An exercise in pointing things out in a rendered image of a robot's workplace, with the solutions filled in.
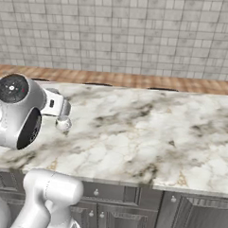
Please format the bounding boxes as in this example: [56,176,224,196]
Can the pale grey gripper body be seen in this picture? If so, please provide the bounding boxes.
[61,96,72,117]

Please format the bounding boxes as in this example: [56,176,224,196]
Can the dark grey drawer front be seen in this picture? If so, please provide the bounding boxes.
[81,181,141,205]
[0,169,27,193]

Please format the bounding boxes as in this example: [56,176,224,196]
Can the narrow dark grey cabinet door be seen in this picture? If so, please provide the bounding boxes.
[69,201,99,228]

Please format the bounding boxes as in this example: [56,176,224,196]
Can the angled dark grey cabinet door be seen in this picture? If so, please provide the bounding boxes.
[152,190,228,228]

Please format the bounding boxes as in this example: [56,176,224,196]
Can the wide dark grey cabinet door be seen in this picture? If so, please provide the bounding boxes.
[96,203,159,228]

